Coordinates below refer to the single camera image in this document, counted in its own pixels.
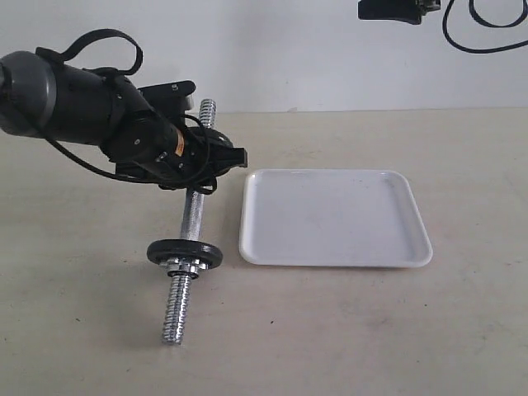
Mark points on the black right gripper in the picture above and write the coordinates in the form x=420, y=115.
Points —
x=407, y=11

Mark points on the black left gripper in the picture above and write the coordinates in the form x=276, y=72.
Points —
x=180, y=157

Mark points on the chrome dumbbell bar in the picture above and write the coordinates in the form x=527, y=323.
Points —
x=179, y=295

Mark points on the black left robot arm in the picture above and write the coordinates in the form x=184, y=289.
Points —
x=104, y=123

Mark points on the black far weight plate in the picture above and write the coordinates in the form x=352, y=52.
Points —
x=216, y=137

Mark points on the black weight plate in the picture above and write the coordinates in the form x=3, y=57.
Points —
x=216, y=137
x=161, y=250

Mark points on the white plastic tray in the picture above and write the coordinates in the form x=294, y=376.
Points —
x=332, y=218

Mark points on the black near weight plate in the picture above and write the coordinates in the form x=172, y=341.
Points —
x=161, y=250

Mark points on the chrome star collar nut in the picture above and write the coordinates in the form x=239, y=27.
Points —
x=185, y=266

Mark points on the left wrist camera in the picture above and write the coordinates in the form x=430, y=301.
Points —
x=171, y=99

